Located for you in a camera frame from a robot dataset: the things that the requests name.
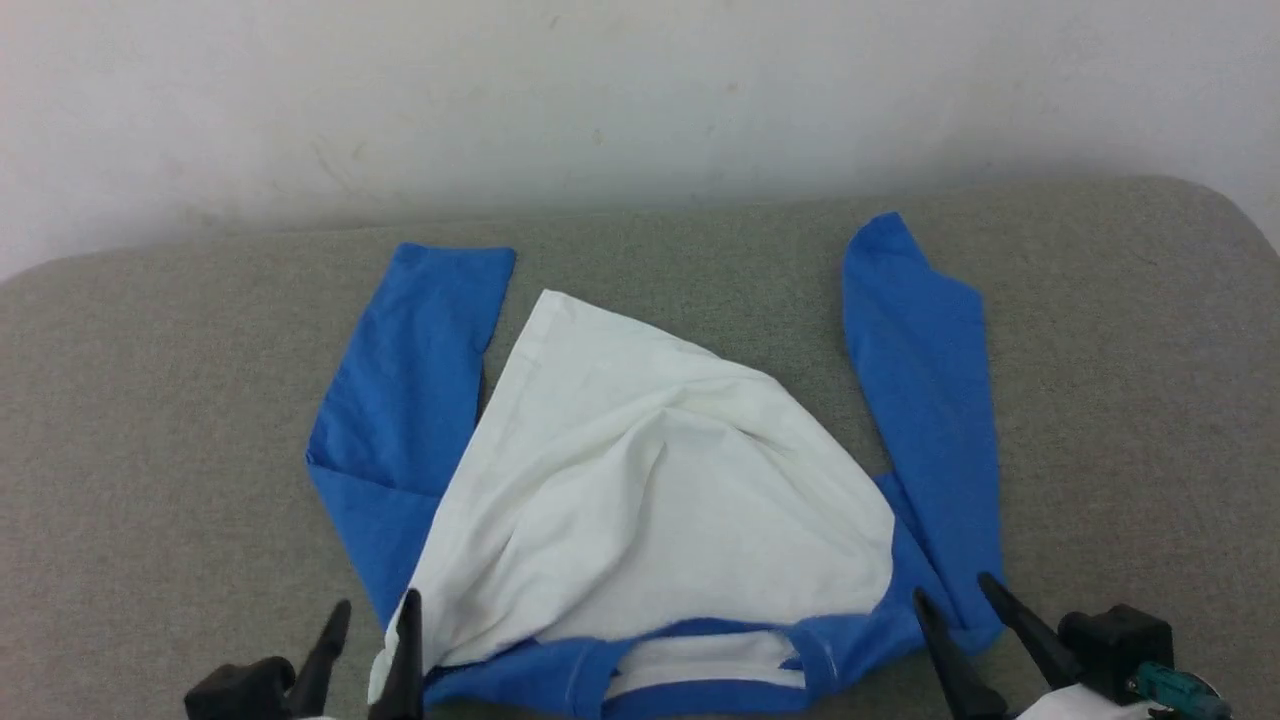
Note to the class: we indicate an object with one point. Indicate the grey fabric sofa cushion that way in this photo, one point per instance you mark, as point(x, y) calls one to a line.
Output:
point(150, 450)

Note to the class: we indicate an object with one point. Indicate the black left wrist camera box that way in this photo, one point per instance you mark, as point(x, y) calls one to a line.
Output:
point(240, 690)

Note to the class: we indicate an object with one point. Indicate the white and blue shirt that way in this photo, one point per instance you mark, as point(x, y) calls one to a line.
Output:
point(650, 490)

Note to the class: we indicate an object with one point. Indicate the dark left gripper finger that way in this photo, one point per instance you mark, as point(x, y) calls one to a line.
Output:
point(318, 670)
point(403, 670)

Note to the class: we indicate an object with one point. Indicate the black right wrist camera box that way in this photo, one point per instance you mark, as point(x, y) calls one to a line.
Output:
point(1115, 645)

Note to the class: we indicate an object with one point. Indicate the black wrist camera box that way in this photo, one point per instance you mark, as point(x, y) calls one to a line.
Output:
point(240, 690)
point(1115, 645)

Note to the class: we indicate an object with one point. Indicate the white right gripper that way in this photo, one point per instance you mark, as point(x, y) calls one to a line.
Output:
point(1085, 705)

